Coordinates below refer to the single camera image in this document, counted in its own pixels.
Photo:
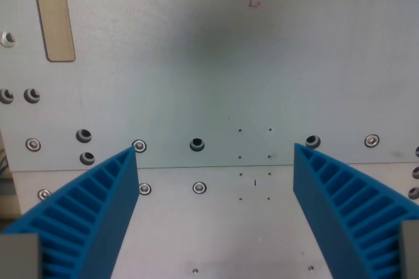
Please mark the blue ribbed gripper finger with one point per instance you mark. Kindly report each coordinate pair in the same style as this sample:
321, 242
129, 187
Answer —
327, 213
98, 213

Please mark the silver socket head screw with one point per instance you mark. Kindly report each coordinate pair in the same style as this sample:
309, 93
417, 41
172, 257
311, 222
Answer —
144, 189
43, 194
33, 144
139, 144
199, 187
372, 140

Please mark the light wooden strip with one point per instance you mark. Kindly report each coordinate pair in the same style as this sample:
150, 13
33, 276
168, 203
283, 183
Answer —
54, 13

